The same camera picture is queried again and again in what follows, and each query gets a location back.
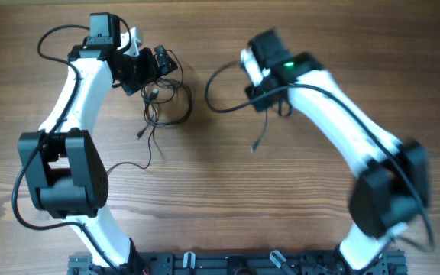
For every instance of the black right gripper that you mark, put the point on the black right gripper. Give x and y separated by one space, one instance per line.
262 93

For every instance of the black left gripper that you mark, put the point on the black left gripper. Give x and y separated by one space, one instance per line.
143 71

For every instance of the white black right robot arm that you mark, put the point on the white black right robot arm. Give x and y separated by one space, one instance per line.
391 177

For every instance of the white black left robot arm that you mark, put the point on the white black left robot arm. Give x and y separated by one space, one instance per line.
61 166

